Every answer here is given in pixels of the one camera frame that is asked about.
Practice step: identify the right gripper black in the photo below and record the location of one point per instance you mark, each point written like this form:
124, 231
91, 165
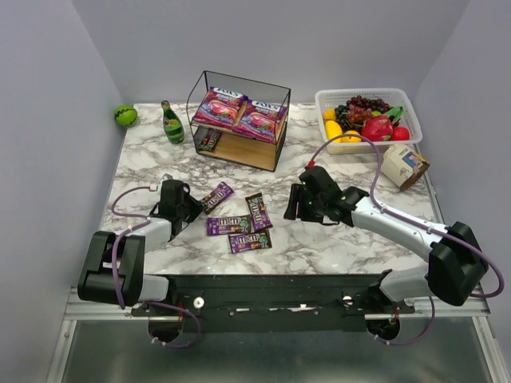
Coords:
299, 205

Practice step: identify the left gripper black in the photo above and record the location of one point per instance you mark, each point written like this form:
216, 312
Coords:
191, 209

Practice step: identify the purple m&m's bag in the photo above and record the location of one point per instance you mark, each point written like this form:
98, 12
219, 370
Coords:
258, 212
210, 140
250, 241
216, 197
233, 225

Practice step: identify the purple Fox's candy bag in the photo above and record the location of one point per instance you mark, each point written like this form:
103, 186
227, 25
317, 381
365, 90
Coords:
219, 108
261, 121

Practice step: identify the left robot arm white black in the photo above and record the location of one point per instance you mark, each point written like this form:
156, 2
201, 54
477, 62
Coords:
113, 271

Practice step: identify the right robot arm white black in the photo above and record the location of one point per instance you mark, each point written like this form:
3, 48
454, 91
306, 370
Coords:
453, 264

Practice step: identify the green glass bottle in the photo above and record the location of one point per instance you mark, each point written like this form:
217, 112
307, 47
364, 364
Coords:
173, 128

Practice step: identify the orange fruit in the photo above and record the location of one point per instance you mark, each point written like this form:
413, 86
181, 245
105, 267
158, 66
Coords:
351, 137

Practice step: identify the yellow mango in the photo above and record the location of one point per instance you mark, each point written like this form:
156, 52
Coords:
333, 130

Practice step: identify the yellow small fruit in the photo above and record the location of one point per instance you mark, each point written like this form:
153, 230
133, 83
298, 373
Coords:
329, 115

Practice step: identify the dark grape bunch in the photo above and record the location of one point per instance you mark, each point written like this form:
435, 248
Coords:
355, 112

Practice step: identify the green ball toy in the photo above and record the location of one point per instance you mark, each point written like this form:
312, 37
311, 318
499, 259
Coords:
126, 115

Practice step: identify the red dragon fruit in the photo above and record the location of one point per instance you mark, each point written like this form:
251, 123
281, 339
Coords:
378, 128

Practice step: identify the red apple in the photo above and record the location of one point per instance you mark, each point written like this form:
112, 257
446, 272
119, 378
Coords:
400, 133

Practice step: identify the white plastic fruit basket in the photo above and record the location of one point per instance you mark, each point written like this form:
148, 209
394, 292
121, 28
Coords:
401, 114

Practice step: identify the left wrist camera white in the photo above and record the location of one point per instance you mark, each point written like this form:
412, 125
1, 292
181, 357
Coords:
165, 177

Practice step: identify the black wire wooden shelf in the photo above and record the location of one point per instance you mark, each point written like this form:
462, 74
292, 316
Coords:
233, 147

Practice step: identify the black mounting base plate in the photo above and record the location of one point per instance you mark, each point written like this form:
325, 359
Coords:
273, 303

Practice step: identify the aluminium rail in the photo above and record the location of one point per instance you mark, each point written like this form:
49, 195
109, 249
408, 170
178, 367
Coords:
79, 310

